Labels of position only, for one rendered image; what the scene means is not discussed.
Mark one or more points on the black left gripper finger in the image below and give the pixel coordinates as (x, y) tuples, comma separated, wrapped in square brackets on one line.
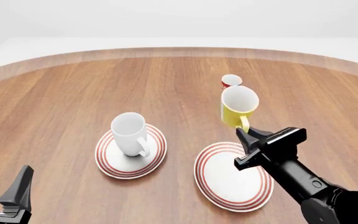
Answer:
[(19, 191)]

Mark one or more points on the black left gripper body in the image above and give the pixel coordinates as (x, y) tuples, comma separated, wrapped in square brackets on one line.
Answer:
[(2, 217)]

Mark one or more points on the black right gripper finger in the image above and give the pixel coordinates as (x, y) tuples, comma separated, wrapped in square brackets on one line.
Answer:
[(261, 135), (250, 142)]

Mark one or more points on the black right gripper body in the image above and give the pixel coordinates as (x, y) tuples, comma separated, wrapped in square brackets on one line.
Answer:
[(278, 144)]

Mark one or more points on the yellow and white mug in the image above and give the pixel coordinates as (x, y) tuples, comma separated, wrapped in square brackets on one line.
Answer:
[(238, 107)]

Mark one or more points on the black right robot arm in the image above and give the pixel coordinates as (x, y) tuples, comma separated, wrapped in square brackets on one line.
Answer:
[(315, 186)]

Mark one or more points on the white plate with red rings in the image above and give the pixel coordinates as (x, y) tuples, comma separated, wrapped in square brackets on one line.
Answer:
[(228, 182), (126, 166)]

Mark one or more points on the red and white mug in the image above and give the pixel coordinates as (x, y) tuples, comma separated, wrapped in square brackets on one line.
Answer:
[(230, 80)]

